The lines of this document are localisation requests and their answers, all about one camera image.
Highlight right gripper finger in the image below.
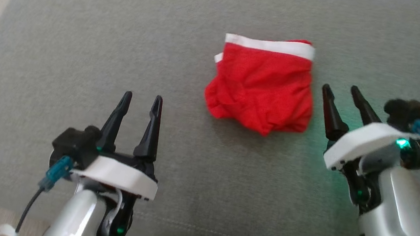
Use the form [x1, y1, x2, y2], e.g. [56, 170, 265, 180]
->
[346, 85, 386, 128]
[315, 83, 355, 144]

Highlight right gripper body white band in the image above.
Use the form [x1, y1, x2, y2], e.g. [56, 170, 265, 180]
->
[316, 116, 420, 220]

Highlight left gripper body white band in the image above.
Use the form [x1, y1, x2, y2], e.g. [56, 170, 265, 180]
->
[62, 144, 163, 236]

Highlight red shorts white stripe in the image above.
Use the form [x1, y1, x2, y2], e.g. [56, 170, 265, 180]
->
[199, 27, 323, 143]

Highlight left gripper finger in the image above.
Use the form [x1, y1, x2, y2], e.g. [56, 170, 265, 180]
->
[132, 92, 165, 164]
[97, 87, 134, 155]

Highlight white left cable tag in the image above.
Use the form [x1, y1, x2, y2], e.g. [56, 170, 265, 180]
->
[0, 222, 21, 236]

